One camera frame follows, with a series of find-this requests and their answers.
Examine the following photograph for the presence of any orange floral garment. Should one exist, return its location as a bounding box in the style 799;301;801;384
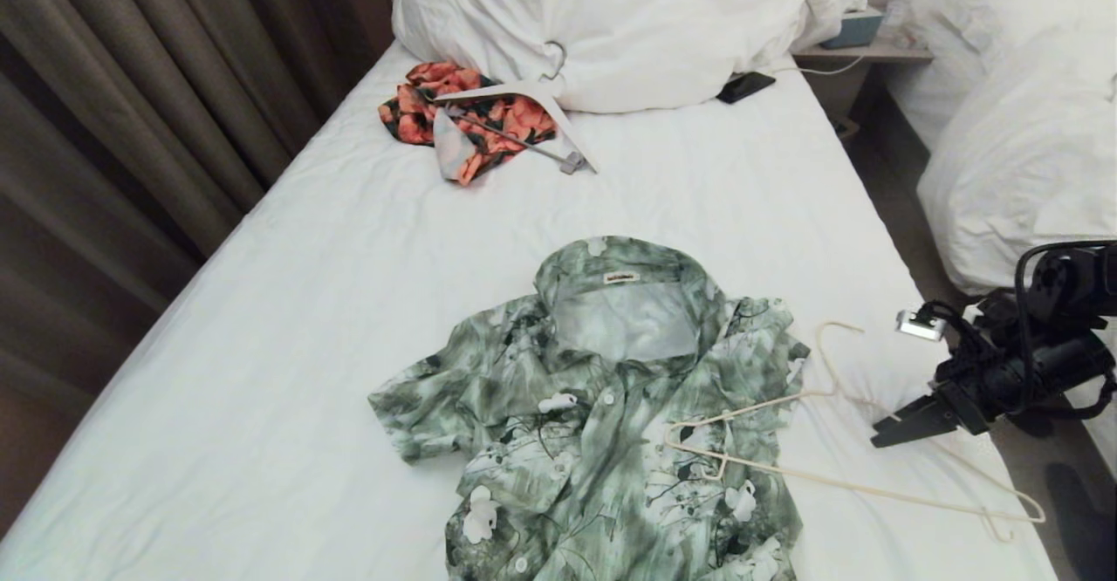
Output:
378;61;559;186

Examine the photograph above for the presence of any white charging cable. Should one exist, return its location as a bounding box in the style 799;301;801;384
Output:
768;53;865;76

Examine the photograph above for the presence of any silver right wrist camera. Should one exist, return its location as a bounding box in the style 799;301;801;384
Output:
895;309;948;342

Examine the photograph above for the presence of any white clip hanger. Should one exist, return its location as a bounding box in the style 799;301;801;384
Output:
432;40;599;174

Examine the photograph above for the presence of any brown curtain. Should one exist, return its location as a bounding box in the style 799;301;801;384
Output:
0;0;394;407

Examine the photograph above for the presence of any green floral button shirt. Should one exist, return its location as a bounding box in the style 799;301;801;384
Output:
368;235;812;581

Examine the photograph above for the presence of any black smartphone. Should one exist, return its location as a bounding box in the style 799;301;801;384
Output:
716;72;776;104

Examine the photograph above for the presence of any white crumpled duvet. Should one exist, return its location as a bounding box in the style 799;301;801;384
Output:
391;0;843;113

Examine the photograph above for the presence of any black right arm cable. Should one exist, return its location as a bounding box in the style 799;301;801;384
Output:
908;241;1117;416

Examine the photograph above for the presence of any blue tissue box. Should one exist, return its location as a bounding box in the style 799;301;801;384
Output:
820;0;884;50

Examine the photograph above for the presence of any cream wire hanger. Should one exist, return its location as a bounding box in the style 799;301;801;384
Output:
665;321;1046;543

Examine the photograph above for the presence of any wooden nightstand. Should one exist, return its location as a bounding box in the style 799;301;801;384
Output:
792;36;935;141

